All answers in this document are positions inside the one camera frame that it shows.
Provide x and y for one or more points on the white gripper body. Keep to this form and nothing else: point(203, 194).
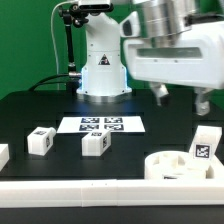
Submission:
point(196, 59)

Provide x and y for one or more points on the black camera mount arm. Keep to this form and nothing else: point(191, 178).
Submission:
point(72, 17)

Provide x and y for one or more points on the white left barrier rail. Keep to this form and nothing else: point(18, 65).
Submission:
point(4, 155)

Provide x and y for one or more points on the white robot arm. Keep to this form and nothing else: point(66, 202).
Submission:
point(162, 42)

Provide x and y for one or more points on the white marker sheet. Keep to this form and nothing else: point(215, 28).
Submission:
point(129, 124)

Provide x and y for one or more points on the white barrier rail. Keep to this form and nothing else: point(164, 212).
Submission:
point(95, 193)
point(4, 155)
point(216, 168)

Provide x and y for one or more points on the white front barrier rail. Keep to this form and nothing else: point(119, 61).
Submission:
point(95, 193)

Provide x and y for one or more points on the white right barrier rail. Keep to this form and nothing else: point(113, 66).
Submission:
point(216, 168)

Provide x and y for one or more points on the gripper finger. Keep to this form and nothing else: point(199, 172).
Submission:
point(202, 103)
point(161, 93)

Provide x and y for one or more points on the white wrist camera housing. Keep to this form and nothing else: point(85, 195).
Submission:
point(132, 26)

